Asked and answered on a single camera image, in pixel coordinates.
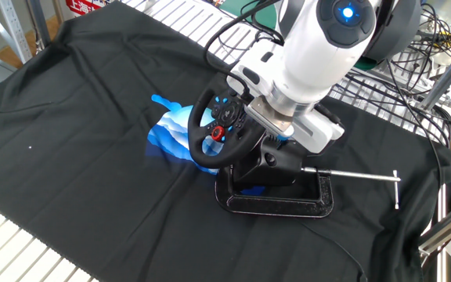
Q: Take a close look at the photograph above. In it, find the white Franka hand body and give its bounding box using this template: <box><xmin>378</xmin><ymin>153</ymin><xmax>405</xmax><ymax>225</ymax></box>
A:
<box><xmin>225</xmin><ymin>38</ymin><xmax>346</xmax><ymax>154</ymax></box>

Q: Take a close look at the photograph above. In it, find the black steering wheel blue stripe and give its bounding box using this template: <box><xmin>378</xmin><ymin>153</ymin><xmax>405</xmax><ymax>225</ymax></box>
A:
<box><xmin>187</xmin><ymin>86</ymin><xmax>289</xmax><ymax>170</ymax></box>

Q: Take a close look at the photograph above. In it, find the black Logitech wheel base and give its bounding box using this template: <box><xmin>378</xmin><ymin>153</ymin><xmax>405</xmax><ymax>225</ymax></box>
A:
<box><xmin>231</xmin><ymin>135</ymin><xmax>308</xmax><ymax>189</ymax></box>

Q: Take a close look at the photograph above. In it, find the green mat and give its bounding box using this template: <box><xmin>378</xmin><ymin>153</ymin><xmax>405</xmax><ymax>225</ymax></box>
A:
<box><xmin>219</xmin><ymin>0</ymin><xmax>285</xmax><ymax>31</ymax></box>

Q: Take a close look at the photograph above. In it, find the silver clamp screw rod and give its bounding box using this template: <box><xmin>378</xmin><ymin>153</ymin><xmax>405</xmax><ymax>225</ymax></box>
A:
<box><xmin>301</xmin><ymin>166</ymin><xmax>402</xmax><ymax>211</ymax></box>

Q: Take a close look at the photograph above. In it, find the red and white sign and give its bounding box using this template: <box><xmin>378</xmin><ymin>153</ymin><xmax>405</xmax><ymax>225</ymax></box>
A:
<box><xmin>65</xmin><ymin>0</ymin><xmax>111</xmax><ymax>16</ymax></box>

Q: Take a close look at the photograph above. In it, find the black cloth with blue print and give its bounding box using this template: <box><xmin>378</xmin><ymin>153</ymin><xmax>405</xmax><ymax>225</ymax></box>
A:
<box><xmin>0</xmin><ymin>2</ymin><xmax>451</xmax><ymax>282</ymax></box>

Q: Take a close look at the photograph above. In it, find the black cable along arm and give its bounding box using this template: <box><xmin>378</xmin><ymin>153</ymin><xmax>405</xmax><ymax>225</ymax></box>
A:
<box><xmin>203</xmin><ymin>0</ymin><xmax>286</xmax><ymax>103</ymax></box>

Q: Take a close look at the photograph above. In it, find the silver wrist mount plate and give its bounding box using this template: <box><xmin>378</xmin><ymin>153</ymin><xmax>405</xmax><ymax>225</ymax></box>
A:
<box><xmin>244</xmin><ymin>96</ymin><xmax>295</xmax><ymax>138</ymax></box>

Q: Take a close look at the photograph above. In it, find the black C-clamp frame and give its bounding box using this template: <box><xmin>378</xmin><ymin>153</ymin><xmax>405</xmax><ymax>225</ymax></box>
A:
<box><xmin>214</xmin><ymin>166</ymin><xmax>335</xmax><ymax>219</ymax></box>

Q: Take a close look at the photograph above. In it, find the black cable bundle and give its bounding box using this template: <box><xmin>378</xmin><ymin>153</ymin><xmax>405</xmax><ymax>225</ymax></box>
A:
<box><xmin>327</xmin><ymin>0</ymin><xmax>451</xmax><ymax>146</ymax></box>

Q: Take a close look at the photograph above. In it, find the aluminium frame beam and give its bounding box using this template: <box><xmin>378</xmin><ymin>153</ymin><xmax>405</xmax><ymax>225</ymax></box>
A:
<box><xmin>419</xmin><ymin>38</ymin><xmax>451</xmax><ymax>110</ymax></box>

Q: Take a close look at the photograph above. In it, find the thin black USB cable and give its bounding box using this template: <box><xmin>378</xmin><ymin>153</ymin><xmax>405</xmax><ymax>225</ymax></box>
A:
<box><xmin>299</xmin><ymin>221</ymin><xmax>368</xmax><ymax>282</ymax></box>

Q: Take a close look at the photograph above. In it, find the perforated steel post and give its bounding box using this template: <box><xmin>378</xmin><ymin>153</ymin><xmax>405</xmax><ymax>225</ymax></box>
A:
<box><xmin>0</xmin><ymin>0</ymin><xmax>33</xmax><ymax>63</ymax></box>

